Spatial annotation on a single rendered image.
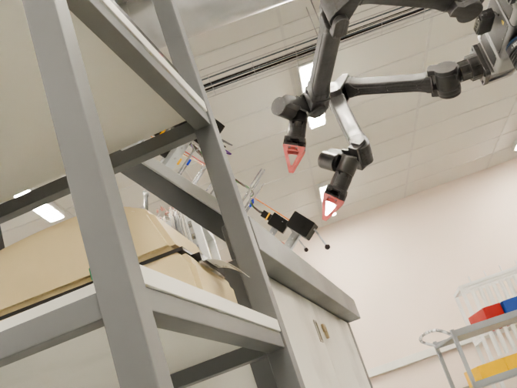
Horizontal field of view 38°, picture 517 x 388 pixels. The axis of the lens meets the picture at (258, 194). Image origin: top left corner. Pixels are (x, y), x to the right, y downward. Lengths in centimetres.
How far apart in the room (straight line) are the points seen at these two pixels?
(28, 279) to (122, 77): 32
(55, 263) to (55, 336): 37
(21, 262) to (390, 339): 932
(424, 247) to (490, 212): 102
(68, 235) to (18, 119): 22
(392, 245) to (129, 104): 939
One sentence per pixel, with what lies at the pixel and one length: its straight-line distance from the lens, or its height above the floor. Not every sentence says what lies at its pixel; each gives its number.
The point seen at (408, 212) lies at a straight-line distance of 1065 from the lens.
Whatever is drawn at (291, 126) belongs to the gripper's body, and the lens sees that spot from 231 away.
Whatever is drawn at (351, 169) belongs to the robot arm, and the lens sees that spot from 229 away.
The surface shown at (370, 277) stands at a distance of 1041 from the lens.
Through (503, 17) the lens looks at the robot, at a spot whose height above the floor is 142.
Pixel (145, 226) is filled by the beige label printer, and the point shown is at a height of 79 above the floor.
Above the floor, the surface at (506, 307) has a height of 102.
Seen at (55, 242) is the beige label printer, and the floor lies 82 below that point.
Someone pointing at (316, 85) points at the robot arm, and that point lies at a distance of 222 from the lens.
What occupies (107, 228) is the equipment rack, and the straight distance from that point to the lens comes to 70.
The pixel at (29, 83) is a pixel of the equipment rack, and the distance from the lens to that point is 112.
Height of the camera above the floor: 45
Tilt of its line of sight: 20 degrees up
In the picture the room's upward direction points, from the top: 19 degrees counter-clockwise
